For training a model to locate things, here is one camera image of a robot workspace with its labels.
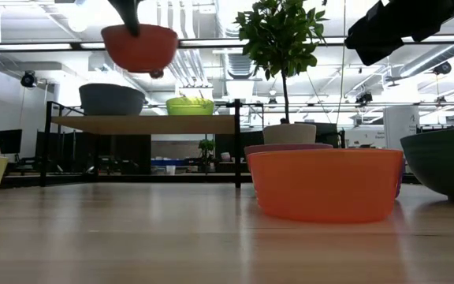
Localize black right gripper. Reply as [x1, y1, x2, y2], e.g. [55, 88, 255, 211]
[344, 0, 454, 67]

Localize large red bowl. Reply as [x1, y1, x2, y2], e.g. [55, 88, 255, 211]
[101, 24, 180, 74]

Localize small green bowl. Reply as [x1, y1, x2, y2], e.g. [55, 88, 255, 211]
[166, 96, 216, 117]

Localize small purple bowl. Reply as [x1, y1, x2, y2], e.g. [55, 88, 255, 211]
[394, 157, 406, 199]

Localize large pink bowl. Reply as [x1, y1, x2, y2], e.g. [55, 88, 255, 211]
[244, 142, 334, 174]

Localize large teal bowl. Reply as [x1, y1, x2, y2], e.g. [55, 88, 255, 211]
[400, 125, 454, 204]

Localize small orange bowl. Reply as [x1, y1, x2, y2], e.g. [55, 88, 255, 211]
[247, 148, 404, 225]

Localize wooden shelf with black legs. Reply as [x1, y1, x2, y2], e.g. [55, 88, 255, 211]
[39, 99, 244, 189]

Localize green leafy plant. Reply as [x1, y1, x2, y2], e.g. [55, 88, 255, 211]
[233, 0, 329, 124]

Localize white column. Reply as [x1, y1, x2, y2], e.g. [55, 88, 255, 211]
[382, 105, 421, 151]

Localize black equipment box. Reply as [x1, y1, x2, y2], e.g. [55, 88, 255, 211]
[294, 121, 347, 149]

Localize white plant pot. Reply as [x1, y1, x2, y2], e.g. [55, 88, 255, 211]
[262, 122, 318, 145]

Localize blue storage bins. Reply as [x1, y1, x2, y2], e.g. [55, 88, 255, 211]
[151, 159, 191, 167]

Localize small potted plant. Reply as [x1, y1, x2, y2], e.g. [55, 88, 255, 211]
[197, 138, 217, 174]

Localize black office monitor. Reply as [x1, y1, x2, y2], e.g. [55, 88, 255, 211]
[0, 129, 23, 155]

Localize black aluminium rig frame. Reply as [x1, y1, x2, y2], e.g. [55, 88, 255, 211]
[0, 171, 423, 189]

